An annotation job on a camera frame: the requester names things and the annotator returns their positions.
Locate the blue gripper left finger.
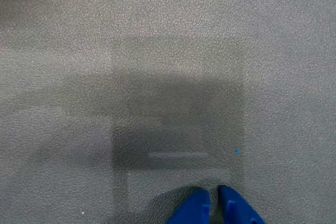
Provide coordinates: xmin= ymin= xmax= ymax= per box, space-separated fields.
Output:
xmin=164 ymin=187 xmax=211 ymax=224

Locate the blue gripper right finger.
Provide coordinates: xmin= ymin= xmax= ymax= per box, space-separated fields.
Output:
xmin=217 ymin=184 xmax=266 ymax=224

